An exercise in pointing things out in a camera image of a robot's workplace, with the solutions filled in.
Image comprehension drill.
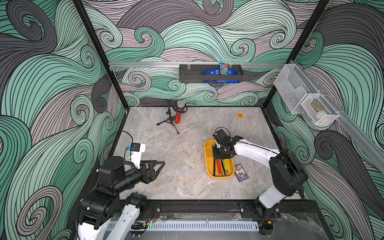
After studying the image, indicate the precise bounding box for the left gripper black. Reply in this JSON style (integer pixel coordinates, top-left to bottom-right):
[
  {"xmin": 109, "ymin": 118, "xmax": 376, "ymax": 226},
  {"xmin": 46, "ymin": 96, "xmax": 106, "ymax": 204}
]
[{"xmin": 112, "ymin": 158, "xmax": 163, "ymax": 193}]

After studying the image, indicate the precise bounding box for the red handled hex key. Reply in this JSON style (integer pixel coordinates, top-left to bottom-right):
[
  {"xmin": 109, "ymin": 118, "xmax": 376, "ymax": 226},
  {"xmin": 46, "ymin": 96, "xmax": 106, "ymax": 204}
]
[{"xmin": 216, "ymin": 159, "xmax": 222, "ymax": 177}]

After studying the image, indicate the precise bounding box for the yellow handled hex key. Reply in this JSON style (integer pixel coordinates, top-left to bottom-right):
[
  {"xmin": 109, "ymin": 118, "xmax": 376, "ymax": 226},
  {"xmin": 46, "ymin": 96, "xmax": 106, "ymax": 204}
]
[{"xmin": 222, "ymin": 160, "xmax": 227, "ymax": 176}]

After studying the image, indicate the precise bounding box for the orange handled hex key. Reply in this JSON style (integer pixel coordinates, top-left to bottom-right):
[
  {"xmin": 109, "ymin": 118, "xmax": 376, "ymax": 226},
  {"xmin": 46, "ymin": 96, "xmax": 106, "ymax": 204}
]
[{"xmin": 218, "ymin": 160, "xmax": 225, "ymax": 177}]

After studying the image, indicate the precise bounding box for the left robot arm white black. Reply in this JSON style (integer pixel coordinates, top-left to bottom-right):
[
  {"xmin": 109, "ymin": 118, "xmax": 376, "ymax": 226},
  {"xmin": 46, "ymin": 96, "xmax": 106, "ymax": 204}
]
[{"xmin": 76, "ymin": 156, "xmax": 166, "ymax": 240}]

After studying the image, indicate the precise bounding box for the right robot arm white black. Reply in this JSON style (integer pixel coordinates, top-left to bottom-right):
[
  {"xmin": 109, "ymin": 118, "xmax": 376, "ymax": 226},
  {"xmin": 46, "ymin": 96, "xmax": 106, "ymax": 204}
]
[{"xmin": 213, "ymin": 130, "xmax": 308, "ymax": 218}]

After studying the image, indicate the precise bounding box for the yellow storage tray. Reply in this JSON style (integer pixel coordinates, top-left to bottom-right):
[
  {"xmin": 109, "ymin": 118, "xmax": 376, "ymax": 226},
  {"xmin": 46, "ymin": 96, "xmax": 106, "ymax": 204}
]
[{"xmin": 204, "ymin": 139, "xmax": 235, "ymax": 179}]

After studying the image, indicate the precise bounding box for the playing card box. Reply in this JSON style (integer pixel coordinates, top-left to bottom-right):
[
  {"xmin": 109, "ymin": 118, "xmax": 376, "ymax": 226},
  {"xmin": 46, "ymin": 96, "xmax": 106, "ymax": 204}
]
[{"xmin": 234, "ymin": 164, "xmax": 249, "ymax": 182}]

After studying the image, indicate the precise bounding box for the black tripod microphone stand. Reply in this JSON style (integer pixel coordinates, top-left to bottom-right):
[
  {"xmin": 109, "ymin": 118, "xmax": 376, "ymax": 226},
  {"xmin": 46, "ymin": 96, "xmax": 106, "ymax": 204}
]
[{"xmin": 157, "ymin": 100, "xmax": 188, "ymax": 135}]

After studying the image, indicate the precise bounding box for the red silver microphone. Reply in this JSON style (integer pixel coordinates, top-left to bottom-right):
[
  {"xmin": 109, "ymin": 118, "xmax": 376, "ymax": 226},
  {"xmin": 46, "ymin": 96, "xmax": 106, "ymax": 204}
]
[{"xmin": 175, "ymin": 100, "xmax": 186, "ymax": 124}]

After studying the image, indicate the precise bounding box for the blue snack package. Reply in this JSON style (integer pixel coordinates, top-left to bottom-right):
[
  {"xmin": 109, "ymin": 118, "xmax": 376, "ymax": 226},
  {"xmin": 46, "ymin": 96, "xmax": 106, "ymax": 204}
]
[{"xmin": 202, "ymin": 63, "xmax": 239, "ymax": 83}]

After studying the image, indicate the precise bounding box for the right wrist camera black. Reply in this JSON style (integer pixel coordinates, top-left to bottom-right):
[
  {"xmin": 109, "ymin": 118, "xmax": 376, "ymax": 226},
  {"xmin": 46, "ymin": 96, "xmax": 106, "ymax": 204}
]
[{"xmin": 213, "ymin": 129, "xmax": 231, "ymax": 146}]

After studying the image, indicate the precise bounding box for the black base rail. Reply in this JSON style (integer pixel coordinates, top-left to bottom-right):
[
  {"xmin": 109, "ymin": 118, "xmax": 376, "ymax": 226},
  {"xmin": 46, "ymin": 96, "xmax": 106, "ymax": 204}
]
[{"xmin": 138, "ymin": 200, "xmax": 321, "ymax": 221}]

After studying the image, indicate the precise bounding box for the white slotted cable duct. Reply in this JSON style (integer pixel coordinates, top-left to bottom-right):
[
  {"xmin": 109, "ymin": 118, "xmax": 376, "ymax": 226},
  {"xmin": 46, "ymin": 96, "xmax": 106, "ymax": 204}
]
[{"xmin": 147, "ymin": 220, "xmax": 260, "ymax": 232}]

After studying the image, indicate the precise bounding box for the black wall basket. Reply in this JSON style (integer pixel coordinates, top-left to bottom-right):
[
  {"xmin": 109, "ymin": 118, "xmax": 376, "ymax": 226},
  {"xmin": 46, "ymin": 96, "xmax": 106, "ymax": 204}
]
[{"xmin": 179, "ymin": 64, "xmax": 244, "ymax": 84}]

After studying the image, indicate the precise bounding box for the clear wall bin large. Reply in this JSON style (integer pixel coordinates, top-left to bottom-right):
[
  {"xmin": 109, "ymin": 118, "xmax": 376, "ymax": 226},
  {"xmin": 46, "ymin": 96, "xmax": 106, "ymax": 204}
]
[{"xmin": 274, "ymin": 64, "xmax": 317, "ymax": 114}]

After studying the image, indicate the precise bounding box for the clear wall bin small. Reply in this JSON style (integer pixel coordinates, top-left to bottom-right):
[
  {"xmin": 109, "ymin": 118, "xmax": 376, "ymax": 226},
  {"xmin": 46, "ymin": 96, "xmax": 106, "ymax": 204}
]
[{"xmin": 301, "ymin": 94, "xmax": 340, "ymax": 126}]

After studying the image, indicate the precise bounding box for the aluminium wall rail back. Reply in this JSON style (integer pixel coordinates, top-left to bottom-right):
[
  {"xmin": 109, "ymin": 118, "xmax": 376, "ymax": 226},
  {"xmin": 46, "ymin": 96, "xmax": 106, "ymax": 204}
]
[{"xmin": 109, "ymin": 61, "xmax": 285, "ymax": 69}]

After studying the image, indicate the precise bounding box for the aluminium wall rail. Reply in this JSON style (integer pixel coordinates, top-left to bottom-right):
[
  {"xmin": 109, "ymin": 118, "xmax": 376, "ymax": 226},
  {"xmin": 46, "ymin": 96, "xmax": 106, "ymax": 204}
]
[
  {"xmin": 109, "ymin": 61, "xmax": 285, "ymax": 69},
  {"xmin": 289, "ymin": 60, "xmax": 384, "ymax": 174}
]

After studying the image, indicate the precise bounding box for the aluminium wall rail right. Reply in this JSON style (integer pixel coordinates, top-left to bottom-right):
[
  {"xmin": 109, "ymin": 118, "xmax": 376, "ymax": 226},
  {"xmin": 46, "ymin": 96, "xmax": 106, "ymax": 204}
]
[{"xmin": 289, "ymin": 60, "xmax": 384, "ymax": 174}]

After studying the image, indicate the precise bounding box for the black corner frame post right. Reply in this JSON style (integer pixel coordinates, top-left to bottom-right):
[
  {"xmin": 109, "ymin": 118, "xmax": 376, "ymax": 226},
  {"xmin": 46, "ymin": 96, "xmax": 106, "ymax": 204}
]
[{"xmin": 262, "ymin": 0, "xmax": 331, "ymax": 107}]

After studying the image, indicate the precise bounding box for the black corner frame post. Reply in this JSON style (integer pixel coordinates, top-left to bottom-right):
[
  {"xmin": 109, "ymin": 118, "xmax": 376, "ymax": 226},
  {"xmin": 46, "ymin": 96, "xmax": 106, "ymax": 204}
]
[
  {"xmin": 73, "ymin": 0, "xmax": 130, "ymax": 112},
  {"xmin": 262, "ymin": 0, "xmax": 331, "ymax": 107}
]

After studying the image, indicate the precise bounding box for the black corner frame post left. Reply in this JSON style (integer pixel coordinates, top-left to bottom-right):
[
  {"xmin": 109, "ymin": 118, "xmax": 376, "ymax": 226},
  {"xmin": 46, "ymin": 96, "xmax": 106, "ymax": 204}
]
[{"xmin": 73, "ymin": 0, "xmax": 130, "ymax": 112}]

